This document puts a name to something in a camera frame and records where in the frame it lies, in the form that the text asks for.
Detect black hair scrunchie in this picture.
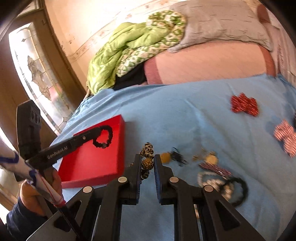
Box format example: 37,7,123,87
218,177,249,207

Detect white pearl necklace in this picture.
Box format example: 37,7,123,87
197,171,234,201

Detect red jewelry tray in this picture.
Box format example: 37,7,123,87
58,115,125,188

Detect red purple beaded hair clip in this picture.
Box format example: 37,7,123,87
199,162,232,177

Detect gold coin pendant necklace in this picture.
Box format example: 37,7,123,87
192,149,219,166

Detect black beaded bracelet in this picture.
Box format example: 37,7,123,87
92,125,114,149

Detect gold leopard bead bracelet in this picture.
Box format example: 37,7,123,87
129,141,155,180

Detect amber and black earring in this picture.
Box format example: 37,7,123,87
160,147,187,166

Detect dark blue sleeve forearm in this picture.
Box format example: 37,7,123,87
6,197,48,240

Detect person's left hand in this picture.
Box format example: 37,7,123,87
20,168,63,216

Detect stained glass window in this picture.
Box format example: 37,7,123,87
9,22,74,135

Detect green quilted comforter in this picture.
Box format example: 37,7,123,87
87,22,172,95

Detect light blue bed blanket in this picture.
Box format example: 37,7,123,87
55,75,295,240

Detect red white checked scrunchie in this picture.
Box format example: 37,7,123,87
273,120,296,158

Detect black cloth under comforter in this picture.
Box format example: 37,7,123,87
112,62,147,90

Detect green white patterned blanket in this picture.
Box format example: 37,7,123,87
116,10,187,77

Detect red polka dot scrunchie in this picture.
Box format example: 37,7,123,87
230,93,259,116

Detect pink bed sheet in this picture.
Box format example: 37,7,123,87
144,41,276,85

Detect striped floral pillow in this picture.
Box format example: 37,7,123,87
257,4,295,86

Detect grey quilted pillow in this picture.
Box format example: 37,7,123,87
169,1,273,53

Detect white blue patterned cable wrap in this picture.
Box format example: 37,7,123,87
1,140,66,208

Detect dark brown wooden window frame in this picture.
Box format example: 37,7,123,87
0,0,87,151

